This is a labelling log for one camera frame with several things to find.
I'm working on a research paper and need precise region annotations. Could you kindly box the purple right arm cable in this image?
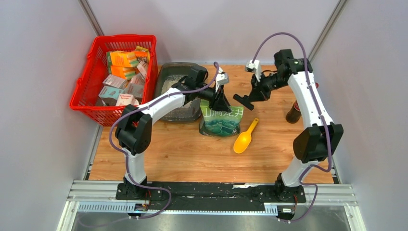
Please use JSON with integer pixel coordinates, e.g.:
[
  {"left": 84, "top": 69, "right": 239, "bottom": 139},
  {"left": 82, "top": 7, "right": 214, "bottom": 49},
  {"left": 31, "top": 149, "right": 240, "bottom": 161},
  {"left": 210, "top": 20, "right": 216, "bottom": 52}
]
[{"left": 252, "top": 32, "right": 333, "bottom": 223}]

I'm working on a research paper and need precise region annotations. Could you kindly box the yellow plastic scoop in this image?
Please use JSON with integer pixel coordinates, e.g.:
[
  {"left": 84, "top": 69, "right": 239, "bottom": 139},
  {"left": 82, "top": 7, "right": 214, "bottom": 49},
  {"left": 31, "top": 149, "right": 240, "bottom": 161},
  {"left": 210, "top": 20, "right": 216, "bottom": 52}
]
[{"left": 233, "top": 118, "right": 259, "bottom": 154}]

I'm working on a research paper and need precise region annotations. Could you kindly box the black bag clip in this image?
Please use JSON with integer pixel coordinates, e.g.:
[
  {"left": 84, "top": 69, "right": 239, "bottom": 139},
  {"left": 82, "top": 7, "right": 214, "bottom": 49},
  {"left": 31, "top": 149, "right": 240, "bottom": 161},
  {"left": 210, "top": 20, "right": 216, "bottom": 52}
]
[{"left": 233, "top": 94, "right": 259, "bottom": 111}]

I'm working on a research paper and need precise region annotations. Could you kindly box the orange sponge pack lower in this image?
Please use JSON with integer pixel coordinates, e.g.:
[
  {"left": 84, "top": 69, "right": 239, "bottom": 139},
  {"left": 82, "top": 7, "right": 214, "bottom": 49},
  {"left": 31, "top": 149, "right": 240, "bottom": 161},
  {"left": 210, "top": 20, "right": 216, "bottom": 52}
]
[{"left": 108, "top": 65, "right": 137, "bottom": 80}]

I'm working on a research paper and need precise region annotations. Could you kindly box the orange sponge pack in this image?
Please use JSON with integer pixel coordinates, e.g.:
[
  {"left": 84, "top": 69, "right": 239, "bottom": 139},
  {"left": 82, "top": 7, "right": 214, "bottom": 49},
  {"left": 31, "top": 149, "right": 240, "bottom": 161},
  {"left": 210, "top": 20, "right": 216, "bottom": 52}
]
[
  {"left": 108, "top": 65, "right": 137, "bottom": 80},
  {"left": 106, "top": 51, "right": 139, "bottom": 67}
]

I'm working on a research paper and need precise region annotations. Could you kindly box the aluminium frame rail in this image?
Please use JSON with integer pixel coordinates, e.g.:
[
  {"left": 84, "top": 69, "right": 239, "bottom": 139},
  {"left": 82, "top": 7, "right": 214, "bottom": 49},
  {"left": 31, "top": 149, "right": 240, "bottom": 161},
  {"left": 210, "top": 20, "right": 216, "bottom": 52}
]
[{"left": 66, "top": 180, "right": 366, "bottom": 231}]

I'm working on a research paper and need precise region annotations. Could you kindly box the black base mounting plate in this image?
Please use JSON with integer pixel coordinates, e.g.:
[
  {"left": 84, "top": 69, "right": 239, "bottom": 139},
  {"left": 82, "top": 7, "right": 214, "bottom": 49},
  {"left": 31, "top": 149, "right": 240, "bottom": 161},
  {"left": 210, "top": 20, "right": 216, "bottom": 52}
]
[{"left": 115, "top": 181, "right": 306, "bottom": 212}]

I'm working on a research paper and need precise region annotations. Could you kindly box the dark cola bottle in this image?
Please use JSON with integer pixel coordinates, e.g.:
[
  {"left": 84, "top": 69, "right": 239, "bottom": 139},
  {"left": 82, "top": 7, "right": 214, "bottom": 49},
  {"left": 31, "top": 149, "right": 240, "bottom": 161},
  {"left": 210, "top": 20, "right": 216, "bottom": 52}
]
[{"left": 286, "top": 82, "right": 321, "bottom": 128}]

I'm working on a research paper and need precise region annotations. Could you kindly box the grey litter box tray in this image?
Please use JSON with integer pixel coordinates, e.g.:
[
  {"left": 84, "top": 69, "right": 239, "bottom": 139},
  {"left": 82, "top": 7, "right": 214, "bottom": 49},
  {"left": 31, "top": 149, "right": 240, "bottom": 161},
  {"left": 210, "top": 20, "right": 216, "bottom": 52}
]
[{"left": 154, "top": 62, "right": 206, "bottom": 123}]

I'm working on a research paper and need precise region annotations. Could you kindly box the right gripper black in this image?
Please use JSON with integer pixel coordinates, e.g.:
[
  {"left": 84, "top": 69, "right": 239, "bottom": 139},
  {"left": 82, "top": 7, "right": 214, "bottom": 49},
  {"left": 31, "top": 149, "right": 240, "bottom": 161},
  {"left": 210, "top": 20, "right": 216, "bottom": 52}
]
[{"left": 248, "top": 71, "right": 289, "bottom": 103}]

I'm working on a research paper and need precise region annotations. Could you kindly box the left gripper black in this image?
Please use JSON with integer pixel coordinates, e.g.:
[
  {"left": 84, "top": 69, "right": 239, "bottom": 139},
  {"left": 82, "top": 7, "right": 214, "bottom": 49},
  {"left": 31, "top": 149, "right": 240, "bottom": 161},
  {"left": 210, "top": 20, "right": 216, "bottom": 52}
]
[{"left": 196, "top": 83, "right": 231, "bottom": 114}]

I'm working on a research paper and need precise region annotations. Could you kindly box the white pink sponge box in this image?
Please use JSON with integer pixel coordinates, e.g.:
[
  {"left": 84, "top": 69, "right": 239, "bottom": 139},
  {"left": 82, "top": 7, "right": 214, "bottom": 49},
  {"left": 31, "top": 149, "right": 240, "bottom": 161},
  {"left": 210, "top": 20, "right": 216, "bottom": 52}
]
[{"left": 116, "top": 94, "right": 140, "bottom": 106}]

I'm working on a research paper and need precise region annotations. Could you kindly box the red plastic shopping basket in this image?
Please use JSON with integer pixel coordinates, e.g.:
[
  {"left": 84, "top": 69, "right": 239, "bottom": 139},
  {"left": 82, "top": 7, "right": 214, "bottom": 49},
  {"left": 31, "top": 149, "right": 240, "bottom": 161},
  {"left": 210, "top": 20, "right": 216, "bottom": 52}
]
[{"left": 70, "top": 34, "right": 158, "bottom": 127}]

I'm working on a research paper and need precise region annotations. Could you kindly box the orange sponge pack upper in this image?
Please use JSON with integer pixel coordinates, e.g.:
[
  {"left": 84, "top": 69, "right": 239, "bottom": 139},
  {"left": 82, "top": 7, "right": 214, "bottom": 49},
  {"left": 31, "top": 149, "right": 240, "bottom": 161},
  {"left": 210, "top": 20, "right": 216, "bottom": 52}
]
[{"left": 106, "top": 51, "right": 139, "bottom": 67}]

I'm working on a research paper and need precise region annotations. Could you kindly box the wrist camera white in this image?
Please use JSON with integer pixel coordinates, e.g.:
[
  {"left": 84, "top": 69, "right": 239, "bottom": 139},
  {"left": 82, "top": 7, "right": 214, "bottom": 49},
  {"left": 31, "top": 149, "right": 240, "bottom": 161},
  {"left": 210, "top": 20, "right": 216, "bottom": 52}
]
[
  {"left": 245, "top": 60, "right": 262, "bottom": 82},
  {"left": 215, "top": 67, "right": 230, "bottom": 91}
]

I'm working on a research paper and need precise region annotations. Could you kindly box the teal grey box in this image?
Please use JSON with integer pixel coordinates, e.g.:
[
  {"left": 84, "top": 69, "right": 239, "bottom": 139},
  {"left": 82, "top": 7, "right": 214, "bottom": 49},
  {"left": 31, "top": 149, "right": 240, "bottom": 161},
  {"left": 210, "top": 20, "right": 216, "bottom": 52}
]
[{"left": 98, "top": 86, "right": 125, "bottom": 106}]

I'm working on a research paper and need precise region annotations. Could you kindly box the yellow patterned packet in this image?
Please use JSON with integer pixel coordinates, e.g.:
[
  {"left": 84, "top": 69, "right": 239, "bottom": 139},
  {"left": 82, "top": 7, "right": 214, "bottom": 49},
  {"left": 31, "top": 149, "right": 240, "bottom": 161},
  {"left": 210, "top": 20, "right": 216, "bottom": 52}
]
[{"left": 133, "top": 46, "right": 151, "bottom": 64}]

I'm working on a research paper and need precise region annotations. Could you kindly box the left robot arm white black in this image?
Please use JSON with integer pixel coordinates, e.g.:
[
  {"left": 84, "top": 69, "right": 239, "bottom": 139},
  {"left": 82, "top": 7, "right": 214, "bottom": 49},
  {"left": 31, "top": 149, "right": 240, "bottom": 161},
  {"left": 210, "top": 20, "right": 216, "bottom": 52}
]
[{"left": 110, "top": 63, "right": 231, "bottom": 200}]

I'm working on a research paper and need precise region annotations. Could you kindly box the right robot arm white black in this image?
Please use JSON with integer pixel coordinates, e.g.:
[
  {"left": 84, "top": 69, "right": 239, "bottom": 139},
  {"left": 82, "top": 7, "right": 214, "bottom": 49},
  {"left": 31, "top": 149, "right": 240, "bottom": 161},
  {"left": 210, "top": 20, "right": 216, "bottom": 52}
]
[{"left": 245, "top": 49, "right": 344, "bottom": 202}]

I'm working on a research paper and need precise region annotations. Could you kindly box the green litter bag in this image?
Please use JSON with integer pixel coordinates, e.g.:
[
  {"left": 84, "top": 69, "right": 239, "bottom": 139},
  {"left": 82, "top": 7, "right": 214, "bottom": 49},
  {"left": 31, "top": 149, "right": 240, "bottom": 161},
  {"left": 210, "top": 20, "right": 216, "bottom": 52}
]
[{"left": 199, "top": 100, "right": 244, "bottom": 137}]

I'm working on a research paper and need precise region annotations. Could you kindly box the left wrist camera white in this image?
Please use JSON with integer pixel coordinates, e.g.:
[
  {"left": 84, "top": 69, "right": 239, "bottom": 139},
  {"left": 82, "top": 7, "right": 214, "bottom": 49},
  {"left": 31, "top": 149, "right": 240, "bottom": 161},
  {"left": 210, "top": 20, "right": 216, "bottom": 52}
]
[{"left": 215, "top": 67, "right": 230, "bottom": 91}]

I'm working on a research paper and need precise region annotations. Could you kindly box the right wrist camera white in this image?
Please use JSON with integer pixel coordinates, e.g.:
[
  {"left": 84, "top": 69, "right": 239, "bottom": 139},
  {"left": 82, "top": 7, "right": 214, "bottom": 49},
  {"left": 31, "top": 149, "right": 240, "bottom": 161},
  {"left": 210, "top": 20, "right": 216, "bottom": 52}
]
[{"left": 245, "top": 60, "right": 262, "bottom": 82}]

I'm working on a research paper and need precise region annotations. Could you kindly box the pink grey box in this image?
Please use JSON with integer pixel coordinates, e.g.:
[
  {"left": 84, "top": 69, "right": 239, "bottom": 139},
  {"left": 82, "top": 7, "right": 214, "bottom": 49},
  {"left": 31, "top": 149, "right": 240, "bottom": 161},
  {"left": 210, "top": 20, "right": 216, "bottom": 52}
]
[{"left": 102, "top": 74, "right": 128, "bottom": 89}]

